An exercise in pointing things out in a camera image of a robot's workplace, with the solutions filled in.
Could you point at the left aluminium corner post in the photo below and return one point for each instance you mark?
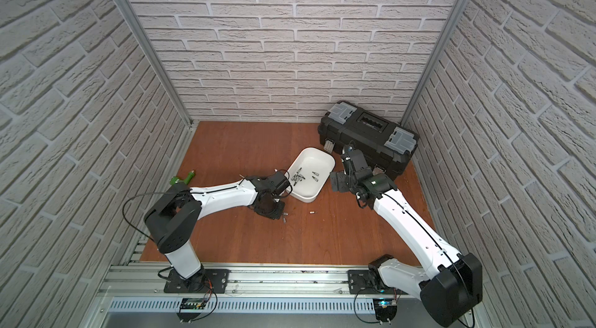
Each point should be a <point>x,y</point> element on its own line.
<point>139,33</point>

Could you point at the black plastic toolbox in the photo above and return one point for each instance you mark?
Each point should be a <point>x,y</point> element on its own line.
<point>385,144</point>

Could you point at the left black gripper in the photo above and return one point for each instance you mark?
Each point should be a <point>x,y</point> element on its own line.
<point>283,184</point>

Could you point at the right controller board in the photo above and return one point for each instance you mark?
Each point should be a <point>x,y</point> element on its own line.
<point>385,310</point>

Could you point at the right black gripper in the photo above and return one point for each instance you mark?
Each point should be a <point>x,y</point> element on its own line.
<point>338,177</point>

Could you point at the aluminium corner post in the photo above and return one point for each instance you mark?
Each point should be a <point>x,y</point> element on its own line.
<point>442,42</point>
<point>139,33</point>

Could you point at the controller board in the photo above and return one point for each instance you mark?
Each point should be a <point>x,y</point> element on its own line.
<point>385,310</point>
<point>192,309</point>

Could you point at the right aluminium corner post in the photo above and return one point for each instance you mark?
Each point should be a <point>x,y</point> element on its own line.
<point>442,42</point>

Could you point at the green toy drill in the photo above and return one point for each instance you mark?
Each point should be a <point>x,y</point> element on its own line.
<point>186,180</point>

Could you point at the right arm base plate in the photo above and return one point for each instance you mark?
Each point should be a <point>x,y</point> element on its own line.
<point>367,282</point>

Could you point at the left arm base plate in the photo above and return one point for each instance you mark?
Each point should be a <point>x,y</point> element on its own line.
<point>203,281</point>

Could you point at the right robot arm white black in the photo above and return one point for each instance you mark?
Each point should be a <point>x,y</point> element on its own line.
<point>448,283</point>

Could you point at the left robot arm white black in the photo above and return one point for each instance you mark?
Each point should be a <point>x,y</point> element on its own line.
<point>172,219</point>

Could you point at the white rectangular storage box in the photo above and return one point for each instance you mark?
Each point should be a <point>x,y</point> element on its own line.
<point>310,159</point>

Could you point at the left controller board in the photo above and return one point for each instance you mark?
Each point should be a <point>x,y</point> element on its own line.
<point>192,309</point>

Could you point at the aluminium mounting rail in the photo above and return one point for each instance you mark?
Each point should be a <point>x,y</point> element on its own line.
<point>260,280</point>

